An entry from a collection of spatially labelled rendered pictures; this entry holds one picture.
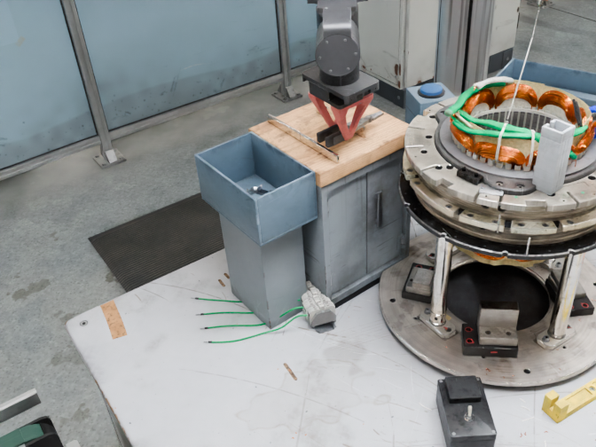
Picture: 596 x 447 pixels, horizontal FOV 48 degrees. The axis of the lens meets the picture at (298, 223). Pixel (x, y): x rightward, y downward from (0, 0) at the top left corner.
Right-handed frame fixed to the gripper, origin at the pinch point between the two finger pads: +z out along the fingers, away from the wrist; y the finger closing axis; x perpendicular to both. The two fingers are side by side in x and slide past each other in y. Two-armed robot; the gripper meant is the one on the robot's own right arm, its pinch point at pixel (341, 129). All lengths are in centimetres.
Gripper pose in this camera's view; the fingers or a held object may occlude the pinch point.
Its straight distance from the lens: 103.9
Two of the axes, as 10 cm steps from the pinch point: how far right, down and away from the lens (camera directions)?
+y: 6.1, 4.7, -6.3
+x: 7.9, -4.4, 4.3
